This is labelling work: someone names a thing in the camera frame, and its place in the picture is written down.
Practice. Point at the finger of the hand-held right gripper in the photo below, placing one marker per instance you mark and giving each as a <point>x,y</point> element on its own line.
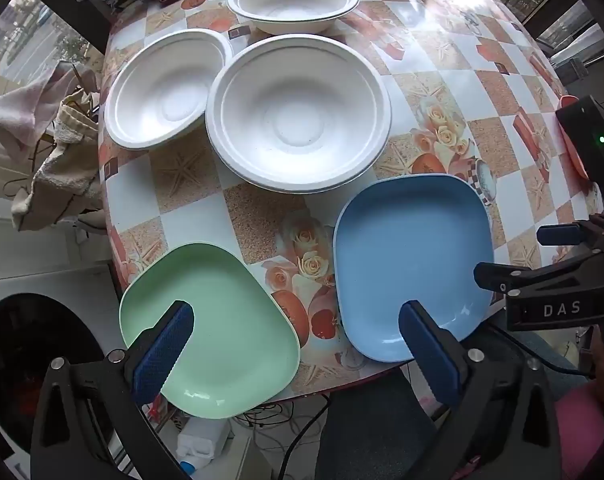
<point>559,235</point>
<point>512,280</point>

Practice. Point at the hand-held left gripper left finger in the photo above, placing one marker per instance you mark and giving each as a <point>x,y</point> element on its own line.
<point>164,355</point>

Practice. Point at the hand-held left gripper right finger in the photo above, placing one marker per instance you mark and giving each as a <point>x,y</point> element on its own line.
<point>432,355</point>

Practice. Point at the blue plastic plate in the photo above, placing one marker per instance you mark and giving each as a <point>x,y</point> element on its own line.
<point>412,250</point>

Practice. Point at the white bowl with plain rim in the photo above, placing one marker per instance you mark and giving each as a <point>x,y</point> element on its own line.
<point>161,95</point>

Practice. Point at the orange plastic plate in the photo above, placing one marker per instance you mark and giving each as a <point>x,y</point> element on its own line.
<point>575,157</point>

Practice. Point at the green plastic plate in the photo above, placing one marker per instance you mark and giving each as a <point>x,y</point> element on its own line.
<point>231,320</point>

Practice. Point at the white plastic jug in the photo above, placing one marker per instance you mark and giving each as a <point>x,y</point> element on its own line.
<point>204,440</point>

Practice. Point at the grey chair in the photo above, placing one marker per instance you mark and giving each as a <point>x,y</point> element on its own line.
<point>372,435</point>

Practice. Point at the checkered floral tablecloth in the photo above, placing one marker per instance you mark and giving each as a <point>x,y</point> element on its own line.
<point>482,60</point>

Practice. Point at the pink clothing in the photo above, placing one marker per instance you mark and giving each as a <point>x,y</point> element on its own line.
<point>582,435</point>

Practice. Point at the beige cloth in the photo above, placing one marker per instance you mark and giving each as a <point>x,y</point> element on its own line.
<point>61,175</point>

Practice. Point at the large white paper bowl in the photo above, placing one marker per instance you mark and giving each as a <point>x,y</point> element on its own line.
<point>297,115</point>

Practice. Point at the pink towel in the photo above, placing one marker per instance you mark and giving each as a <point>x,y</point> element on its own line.
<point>26,105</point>

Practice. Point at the white bowl with dark rim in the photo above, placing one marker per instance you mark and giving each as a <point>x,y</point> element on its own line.
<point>292,0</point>

